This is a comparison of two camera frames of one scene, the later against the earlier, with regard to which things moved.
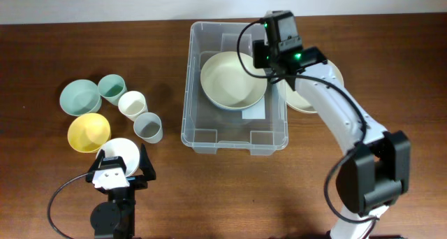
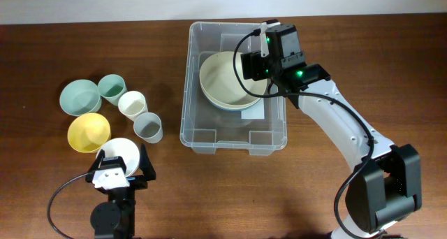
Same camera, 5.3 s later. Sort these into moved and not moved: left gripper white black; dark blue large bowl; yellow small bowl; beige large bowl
Moved: beige large bowl
Not moved: left gripper white black; yellow small bowl; dark blue large bowl
